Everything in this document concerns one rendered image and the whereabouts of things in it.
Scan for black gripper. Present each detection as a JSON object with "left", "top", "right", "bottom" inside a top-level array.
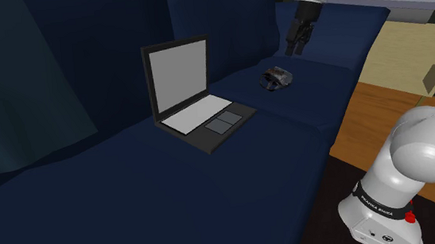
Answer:
[{"left": 280, "top": 0, "right": 328, "bottom": 59}]

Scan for black open laptop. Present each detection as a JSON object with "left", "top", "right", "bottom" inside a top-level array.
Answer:
[{"left": 139, "top": 30, "right": 261, "bottom": 160}]

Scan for dark blue sofa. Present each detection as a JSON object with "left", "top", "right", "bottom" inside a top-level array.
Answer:
[{"left": 0, "top": 0, "right": 410, "bottom": 244}]

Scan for dark robot stand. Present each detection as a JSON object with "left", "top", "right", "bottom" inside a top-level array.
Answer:
[{"left": 289, "top": 145, "right": 435, "bottom": 244}]

